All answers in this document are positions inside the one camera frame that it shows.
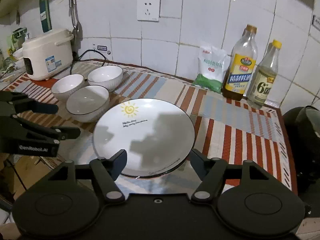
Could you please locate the white dishes pile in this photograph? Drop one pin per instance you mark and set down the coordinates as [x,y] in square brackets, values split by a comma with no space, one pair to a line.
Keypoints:
[15,57]

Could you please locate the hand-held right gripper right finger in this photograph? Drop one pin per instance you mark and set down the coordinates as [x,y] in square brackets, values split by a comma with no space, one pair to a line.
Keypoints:
[197,162]

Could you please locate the dark wall sticker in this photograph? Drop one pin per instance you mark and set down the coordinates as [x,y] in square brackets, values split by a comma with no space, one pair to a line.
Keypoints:
[317,23]

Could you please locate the white rice cooker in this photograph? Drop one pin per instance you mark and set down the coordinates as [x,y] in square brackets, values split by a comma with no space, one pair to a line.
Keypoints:
[45,52]

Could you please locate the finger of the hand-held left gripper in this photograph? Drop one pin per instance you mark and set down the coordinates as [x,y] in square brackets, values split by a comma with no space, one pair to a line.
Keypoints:
[62,133]
[45,107]

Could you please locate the small wall label sticker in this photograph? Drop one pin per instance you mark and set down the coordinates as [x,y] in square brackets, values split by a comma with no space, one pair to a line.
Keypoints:
[102,47]

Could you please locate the yellow cap vinegar bottle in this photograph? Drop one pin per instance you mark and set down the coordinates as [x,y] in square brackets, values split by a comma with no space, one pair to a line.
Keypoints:
[263,85]

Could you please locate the yellow label cooking wine bottle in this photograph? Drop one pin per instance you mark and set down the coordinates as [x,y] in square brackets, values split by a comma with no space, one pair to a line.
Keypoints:
[240,75]

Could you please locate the white and green salt bag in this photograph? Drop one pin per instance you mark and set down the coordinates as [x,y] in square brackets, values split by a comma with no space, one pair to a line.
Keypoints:
[212,65]

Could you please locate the white wall socket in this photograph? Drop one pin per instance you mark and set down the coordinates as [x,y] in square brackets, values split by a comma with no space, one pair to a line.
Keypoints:
[148,8]

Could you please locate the black cooking pot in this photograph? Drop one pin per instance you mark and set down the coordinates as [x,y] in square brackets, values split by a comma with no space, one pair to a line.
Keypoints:
[305,142]

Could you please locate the white ribbed bowl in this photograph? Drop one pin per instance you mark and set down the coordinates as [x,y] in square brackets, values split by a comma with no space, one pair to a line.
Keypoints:
[87,102]
[67,86]
[105,76]

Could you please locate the striped patchwork tablecloth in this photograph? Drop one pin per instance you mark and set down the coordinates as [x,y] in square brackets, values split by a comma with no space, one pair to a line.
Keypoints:
[225,120]

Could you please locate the white sun print plate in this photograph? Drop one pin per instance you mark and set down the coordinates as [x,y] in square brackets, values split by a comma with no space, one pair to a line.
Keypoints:
[150,135]

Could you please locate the hanging green slicer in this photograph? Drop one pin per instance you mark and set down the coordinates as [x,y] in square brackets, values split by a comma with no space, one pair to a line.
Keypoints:
[45,12]

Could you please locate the hanging metal spoon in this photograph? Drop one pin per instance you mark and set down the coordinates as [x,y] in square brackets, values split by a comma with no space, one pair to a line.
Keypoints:
[77,28]

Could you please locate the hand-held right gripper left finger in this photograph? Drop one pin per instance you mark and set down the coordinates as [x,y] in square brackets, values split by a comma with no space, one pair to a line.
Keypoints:
[120,163]

